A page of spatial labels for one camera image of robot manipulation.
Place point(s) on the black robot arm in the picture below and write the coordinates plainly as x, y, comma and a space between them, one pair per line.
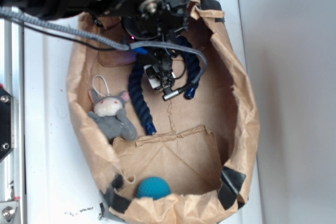
41, 13

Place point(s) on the grey plush bunny toy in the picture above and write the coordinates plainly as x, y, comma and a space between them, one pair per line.
110, 114

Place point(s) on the aluminium frame rail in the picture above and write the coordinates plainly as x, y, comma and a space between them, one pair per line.
13, 185

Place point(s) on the brown paper bag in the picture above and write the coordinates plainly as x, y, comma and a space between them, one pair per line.
205, 148

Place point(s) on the black bracket with screws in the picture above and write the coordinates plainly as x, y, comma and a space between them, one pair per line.
7, 120

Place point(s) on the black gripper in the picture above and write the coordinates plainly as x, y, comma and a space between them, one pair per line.
150, 20

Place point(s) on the teal ball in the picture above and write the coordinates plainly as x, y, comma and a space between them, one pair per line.
153, 187

